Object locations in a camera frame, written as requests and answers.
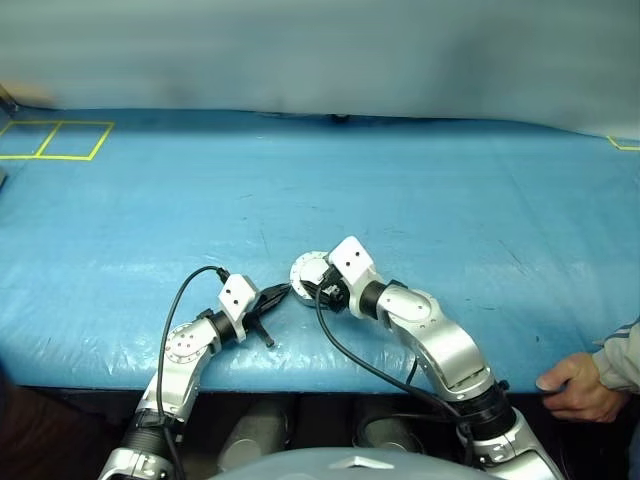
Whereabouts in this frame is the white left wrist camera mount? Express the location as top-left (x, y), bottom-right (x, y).
top-left (217, 273), bottom-right (262, 344)

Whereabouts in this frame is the yellow tape double square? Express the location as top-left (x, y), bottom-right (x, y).
top-left (0, 120), bottom-right (116, 162)

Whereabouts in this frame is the grey robot torso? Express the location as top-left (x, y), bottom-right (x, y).
top-left (209, 446), bottom-right (482, 480)

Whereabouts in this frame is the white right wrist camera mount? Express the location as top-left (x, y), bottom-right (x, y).
top-left (327, 236), bottom-right (379, 319)

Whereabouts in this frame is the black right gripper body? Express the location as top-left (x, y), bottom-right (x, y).
top-left (315, 267), bottom-right (352, 314)

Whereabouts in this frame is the dark grey rounded cylinder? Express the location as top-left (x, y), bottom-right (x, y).
top-left (352, 399), bottom-right (427, 455)
top-left (218, 399), bottom-right (292, 472)

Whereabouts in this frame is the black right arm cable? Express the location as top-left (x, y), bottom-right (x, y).
top-left (314, 298), bottom-right (479, 464)

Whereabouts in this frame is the person's bare hand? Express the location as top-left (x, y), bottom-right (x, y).
top-left (535, 351), bottom-right (632, 424)

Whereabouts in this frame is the blue foam table cover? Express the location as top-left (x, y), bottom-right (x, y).
top-left (0, 107), bottom-right (640, 396)

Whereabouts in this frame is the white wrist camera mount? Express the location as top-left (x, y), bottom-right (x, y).
top-left (217, 273), bottom-right (262, 344)
top-left (327, 236), bottom-right (379, 319)

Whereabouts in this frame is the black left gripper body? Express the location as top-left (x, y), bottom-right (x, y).
top-left (242, 295), bottom-right (276, 349)

